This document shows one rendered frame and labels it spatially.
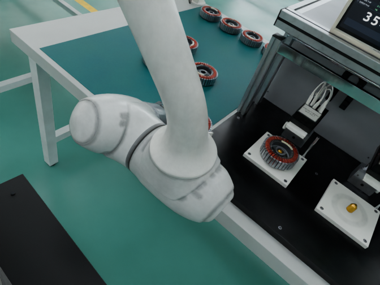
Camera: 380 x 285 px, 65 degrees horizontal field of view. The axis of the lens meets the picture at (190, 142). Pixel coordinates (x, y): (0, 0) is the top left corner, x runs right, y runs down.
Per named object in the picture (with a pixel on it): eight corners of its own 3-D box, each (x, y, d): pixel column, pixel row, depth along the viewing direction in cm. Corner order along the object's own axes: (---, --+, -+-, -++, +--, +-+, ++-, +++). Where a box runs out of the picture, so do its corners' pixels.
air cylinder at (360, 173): (369, 196, 90) (381, 186, 86) (346, 180, 92) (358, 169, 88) (372, 187, 93) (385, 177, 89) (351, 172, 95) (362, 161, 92)
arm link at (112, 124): (109, 130, 63) (153, 168, 59) (47, 132, 49) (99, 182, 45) (132, 86, 60) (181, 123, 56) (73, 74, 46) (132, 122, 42)
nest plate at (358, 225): (365, 249, 76) (368, 247, 75) (314, 210, 81) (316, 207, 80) (378, 214, 86) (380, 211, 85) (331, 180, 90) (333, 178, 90)
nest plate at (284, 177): (285, 188, 84) (287, 185, 83) (242, 155, 88) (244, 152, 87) (305, 162, 93) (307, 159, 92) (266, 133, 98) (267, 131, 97)
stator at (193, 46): (167, 50, 122) (169, 42, 119) (174, 38, 130) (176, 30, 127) (193, 59, 122) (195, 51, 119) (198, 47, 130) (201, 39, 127)
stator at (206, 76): (198, 65, 120) (201, 57, 117) (220, 80, 116) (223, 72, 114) (181, 74, 112) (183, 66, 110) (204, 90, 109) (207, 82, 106)
